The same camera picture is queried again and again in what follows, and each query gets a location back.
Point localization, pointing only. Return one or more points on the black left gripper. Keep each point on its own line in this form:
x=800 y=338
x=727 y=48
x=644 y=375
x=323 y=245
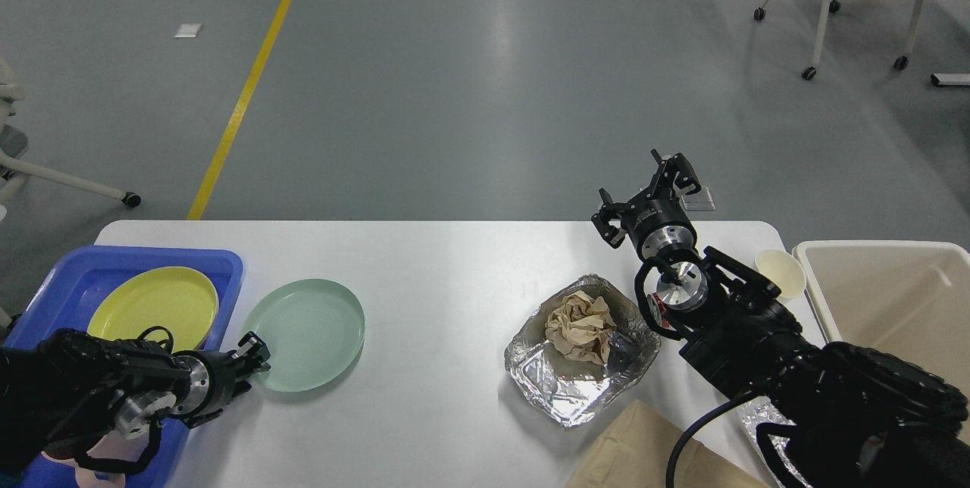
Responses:
x=214 y=378

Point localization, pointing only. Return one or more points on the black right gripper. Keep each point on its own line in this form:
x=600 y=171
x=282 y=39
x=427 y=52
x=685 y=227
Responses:
x=660 y=224

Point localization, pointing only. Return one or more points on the mint green plate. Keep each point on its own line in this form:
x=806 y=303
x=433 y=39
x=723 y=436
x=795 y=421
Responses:
x=314 y=330

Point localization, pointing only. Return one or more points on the pink mug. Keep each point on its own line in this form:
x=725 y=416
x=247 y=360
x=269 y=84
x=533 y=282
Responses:
x=84 y=477

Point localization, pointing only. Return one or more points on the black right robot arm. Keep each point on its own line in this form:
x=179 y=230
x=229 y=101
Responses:
x=855 y=417

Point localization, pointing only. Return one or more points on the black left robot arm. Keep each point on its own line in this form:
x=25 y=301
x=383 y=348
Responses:
x=103 y=402

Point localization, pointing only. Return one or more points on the metal floor plate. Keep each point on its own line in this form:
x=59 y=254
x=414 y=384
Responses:
x=701 y=201

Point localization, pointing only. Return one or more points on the yellow plate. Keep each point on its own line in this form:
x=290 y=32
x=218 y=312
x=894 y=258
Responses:
x=173 y=302

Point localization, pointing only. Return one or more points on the crumpled brown paper ball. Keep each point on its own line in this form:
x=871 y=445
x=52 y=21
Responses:
x=580 y=328

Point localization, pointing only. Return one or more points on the cream paper cup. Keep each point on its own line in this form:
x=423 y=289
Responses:
x=783 y=270

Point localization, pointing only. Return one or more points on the aluminium foil tray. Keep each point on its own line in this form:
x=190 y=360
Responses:
x=572 y=392

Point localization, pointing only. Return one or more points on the blue plastic tray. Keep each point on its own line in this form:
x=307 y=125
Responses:
x=69 y=296

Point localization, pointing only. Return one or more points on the brown paper bag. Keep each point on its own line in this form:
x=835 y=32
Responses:
x=633 y=451

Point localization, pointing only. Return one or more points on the beige plastic bin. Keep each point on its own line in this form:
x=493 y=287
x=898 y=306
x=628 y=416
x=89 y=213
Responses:
x=909 y=299

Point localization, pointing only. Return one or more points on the white bar on floor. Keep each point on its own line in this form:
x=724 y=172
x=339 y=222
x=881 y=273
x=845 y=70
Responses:
x=950 y=79

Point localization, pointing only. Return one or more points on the white floor marker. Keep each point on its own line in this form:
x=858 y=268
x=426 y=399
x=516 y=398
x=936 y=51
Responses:
x=188 y=31

